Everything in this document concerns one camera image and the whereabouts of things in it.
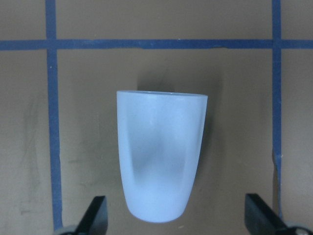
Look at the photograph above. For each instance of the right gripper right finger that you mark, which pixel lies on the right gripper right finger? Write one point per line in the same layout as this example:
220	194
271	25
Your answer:
260	219

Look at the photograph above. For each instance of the light blue plastic cup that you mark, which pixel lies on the light blue plastic cup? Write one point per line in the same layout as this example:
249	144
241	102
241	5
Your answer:
159	144

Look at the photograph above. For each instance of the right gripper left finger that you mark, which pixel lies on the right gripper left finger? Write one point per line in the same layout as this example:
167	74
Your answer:
95	219

